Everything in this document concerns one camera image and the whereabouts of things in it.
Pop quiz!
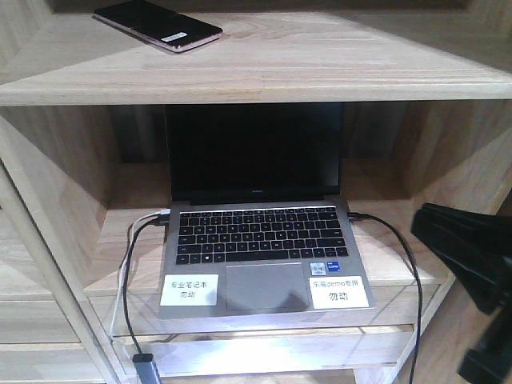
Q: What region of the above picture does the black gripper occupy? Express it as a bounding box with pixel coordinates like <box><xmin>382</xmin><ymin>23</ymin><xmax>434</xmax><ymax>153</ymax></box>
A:
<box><xmin>411</xmin><ymin>203</ymin><xmax>511</xmax><ymax>383</ymax></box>

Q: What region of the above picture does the black foldable smartphone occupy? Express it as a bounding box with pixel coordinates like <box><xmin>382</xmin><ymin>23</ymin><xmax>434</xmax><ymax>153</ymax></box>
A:
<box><xmin>93</xmin><ymin>1</ymin><xmax>223</xmax><ymax>53</ymax></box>

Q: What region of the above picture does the light wooden shelf unit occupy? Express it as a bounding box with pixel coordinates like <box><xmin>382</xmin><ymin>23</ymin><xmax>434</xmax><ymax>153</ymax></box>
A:
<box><xmin>1</xmin><ymin>1</ymin><xmax>511</xmax><ymax>383</ymax></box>

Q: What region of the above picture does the silver laptop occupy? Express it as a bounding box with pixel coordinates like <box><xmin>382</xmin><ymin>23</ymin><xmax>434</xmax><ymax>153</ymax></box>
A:
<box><xmin>159</xmin><ymin>102</ymin><xmax>374</xmax><ymax>319</ymax></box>

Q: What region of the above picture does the grey usb hub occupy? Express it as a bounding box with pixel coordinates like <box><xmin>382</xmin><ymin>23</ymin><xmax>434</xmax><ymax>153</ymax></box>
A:
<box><xmin>132</xmin><ymin>353</ymin><xmax>162</xmax><ymax>384</ymax></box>

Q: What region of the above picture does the black right side cable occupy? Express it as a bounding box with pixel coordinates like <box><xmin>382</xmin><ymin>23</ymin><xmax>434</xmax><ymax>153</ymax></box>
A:
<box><xmin>346</xmin><ymin>211</ymin><xmax>424</xmax><ymax>384</ymax></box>

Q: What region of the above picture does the white laptop cable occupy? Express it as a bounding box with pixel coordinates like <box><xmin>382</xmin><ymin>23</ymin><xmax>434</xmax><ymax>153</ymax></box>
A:
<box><xmin>110</xmin><ymin>208</ymin><xmax>171</xmax><ymax>337</ymax></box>

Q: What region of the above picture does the black laptop cable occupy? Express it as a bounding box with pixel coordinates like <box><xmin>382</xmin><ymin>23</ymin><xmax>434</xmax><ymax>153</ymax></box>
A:
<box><xmin>122</xmin><ymin>218</ymin><xmax>169</xmax><ymax>357</ymax></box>

